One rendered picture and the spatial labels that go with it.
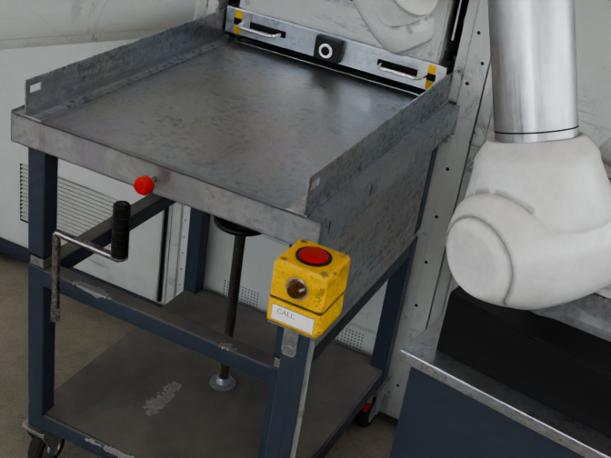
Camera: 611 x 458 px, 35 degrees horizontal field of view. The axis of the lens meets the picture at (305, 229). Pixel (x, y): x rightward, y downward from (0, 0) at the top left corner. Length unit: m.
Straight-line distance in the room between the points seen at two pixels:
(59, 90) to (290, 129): 0.43
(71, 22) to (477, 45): 0.87
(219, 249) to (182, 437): 0.61
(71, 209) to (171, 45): 0.78
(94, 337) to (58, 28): 0.88
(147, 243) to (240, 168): 1.00
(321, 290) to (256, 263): 1.20
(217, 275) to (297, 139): 0.83
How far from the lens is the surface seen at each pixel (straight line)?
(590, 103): 1.99
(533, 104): 1.15
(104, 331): 2.66
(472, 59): 2.05
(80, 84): 1.86
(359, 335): 2.40
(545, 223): 1.13
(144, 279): 2.66
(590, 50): 1.97
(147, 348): 2.31
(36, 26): 2.15
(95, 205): 2.67
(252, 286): 2.49
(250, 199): 1.53
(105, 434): 2.07
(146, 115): 1.80
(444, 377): 1.38
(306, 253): 1.28
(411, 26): 1.64
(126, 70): 1.98
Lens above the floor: 1.54
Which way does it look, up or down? 28 degrees down
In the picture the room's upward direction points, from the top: 9 degrees clockwise
